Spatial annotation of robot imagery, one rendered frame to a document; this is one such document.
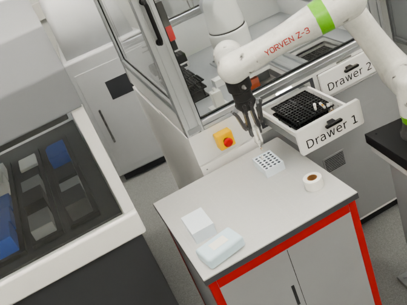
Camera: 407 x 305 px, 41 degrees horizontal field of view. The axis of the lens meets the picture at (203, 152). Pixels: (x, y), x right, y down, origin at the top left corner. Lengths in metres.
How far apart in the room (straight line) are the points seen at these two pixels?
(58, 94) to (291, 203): 0.90
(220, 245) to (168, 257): 1.41
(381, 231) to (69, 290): 1.59
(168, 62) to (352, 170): 1.12
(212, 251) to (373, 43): 0.94
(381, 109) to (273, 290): 1.12
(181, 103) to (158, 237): 1.41
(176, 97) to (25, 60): 0.67
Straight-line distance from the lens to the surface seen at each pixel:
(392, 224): 3.00
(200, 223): 2.01
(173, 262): 3.22
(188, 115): 2.25
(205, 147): 2.33
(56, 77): 1.82
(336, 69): 2.51
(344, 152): 2.70
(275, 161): 2.21
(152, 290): 2.35
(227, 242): 1.89
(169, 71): 2.17
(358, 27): 2.07
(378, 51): 2.12
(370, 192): 2.91
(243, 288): 1.97
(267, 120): 2.36
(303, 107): 2.31
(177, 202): 2.26
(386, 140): 2.15
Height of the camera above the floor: 1.97
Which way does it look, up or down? 29 degrees down
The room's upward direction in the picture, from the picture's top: 22 degrees counter-clockwise
